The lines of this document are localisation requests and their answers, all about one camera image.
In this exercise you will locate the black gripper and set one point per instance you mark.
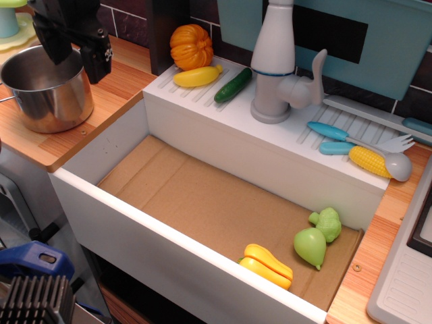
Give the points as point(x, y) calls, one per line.
point(59, 23)

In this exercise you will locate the stainless steel pot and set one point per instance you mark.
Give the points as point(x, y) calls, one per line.
point(50, 98)

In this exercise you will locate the white toy sink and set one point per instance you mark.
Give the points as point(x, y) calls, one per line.
point(282, 159)

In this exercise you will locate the black ribbed heat sink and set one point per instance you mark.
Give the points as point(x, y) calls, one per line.
point(45, 299)

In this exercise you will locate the yellow flower shaped plate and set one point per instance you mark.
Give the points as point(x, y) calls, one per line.
point(25, 32)

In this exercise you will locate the light blue toy cup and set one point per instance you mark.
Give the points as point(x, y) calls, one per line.
point(9, 21)

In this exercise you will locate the orange toy pumpkin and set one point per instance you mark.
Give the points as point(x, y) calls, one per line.
point(191, 47)

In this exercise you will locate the yellow toy banana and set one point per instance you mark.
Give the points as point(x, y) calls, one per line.
point(198, 77)

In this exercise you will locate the green toy cucumber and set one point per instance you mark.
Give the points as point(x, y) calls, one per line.
point(234, 86)

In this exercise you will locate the grey toy faucet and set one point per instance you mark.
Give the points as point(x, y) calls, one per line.
point(278, 88)

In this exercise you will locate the blue clamp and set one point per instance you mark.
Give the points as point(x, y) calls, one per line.
point(35, 259)

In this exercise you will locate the brown cardboard sheet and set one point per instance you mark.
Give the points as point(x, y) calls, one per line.
point(226, 214)

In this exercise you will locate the yellow toy bell pepper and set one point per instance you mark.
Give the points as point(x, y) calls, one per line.
point(262, 262)

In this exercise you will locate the teal hanging bin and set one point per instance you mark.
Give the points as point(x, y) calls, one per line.
point(374, 45)

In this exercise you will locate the green toy pear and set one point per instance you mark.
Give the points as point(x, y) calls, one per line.
point(310, 244)

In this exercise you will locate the green toy broccoli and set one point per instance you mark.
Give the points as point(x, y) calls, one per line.
point(328, 222)

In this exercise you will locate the yellow toy corn cob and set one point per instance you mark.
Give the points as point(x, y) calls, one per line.
point(369, 161)

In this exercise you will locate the grey toy stove top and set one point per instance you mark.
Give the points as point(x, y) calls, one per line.
point(402, 293)

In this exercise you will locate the blue handled toy fork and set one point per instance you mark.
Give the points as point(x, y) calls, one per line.
point(343, 147)

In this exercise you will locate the blue handled toy spoon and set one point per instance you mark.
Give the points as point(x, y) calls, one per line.
point(386, 159)

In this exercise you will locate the teal utensil handle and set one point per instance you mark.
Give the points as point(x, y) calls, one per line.
point(418, 125)

